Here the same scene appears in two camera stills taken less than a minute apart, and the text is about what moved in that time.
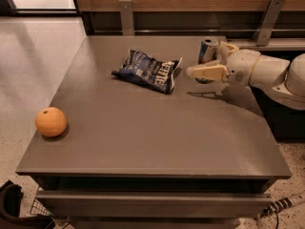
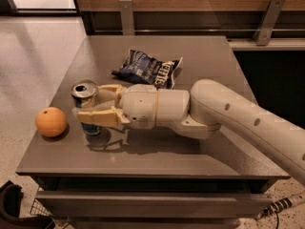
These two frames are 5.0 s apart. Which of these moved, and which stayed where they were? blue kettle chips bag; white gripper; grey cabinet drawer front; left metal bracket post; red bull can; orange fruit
Moved: white gripper; red bull can
Stayed: blue kettle chips bag; grey cabinet drawer front; left metal bracket post; orange fruit
